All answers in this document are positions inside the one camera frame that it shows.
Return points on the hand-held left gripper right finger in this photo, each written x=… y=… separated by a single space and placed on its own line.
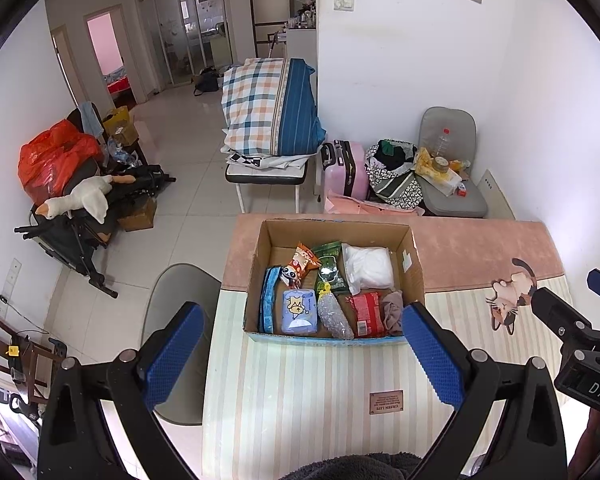
x=432 y=360

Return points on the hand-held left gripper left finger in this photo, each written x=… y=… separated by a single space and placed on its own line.
x=172 y=355

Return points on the purple cloth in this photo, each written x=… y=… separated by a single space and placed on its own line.
x=392 y=312

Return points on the red snack packet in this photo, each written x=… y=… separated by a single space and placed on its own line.
x=367 y=315

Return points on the clear bubble wrap bag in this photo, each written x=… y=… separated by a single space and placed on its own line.
x=332 y=317

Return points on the long blue pouch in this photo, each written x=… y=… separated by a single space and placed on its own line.
x=269 y=305

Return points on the white plastic bag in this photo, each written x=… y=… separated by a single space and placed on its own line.
x=367 y=267

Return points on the blue tissue pack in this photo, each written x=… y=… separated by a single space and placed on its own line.
x=298 y=312

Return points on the green snack packet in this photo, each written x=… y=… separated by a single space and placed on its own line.
x=330 y=267

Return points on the orange panda snack packet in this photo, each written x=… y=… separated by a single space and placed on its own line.
x=302 y=260

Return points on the person's right forearm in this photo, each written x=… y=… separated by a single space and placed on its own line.
x=587 y=442

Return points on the empty grey chair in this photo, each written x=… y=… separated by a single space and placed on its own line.
x=182 y=300

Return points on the brown mat label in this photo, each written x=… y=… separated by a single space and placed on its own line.
x=386 y=402

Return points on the white board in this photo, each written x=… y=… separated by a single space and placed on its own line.
x=496 y=196

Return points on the dark fleece clothing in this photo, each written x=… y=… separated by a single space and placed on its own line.
x=352 y=467

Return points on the wooden chair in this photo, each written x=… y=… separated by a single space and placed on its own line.
x=30 y=365

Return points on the brown cardboard box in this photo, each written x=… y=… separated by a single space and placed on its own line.
x=137 y=216

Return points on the black folding stroller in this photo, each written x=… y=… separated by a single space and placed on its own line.
x=75 y=240

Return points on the grey cushioned chair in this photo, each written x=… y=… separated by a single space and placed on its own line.
x=455 y=202

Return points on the small red box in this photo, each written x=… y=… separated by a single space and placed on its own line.
x=461 y=190

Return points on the pink cloth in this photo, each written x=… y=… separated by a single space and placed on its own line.
x=360 y=206

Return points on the white goose plush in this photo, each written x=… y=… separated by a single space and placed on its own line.
x=87 y=197

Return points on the patterned tote bag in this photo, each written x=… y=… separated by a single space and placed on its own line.
x=395 y=182

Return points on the yellow plastic bag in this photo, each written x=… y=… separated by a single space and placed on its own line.
x=430 y=167

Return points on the white metal bench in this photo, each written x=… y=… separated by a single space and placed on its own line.
x=267 y=176

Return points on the clear plastic bottle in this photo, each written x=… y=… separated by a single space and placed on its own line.
x=442 y=144

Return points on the pink suitcase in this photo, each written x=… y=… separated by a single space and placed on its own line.
x=347 y=170

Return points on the white folded bedding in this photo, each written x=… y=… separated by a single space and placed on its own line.
x=265 y=161

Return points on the orange plastic bag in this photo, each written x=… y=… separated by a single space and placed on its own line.
x=50 y=160

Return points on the light blue cloth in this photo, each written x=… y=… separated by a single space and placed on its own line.
x=91 y=117

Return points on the plaid quilt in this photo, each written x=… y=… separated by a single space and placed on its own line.
x=255 y=105

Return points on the blue striped quilt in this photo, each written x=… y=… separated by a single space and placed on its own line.
x=297 y=110

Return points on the black bag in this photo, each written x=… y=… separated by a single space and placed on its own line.
x=206 y=81

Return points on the glass sliding door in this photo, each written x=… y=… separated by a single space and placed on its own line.
x=185 y=35

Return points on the white wall outlet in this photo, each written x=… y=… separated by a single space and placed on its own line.
x=14 y=273

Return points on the white wall switch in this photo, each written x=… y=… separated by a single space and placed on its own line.
x=343 y=1

